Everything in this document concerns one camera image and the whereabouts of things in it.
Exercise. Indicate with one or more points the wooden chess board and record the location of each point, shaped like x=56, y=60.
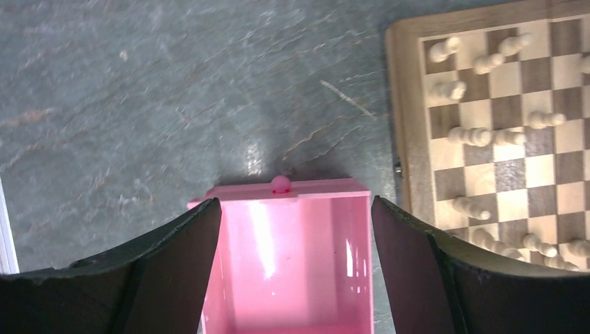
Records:
x=491, y=114

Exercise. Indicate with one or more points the pink plastic bin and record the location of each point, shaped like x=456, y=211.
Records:
x=292, y=257

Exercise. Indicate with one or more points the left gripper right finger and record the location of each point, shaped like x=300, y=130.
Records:
x=439, y=283

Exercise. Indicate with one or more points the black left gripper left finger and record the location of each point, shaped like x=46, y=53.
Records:
x=154, y=283

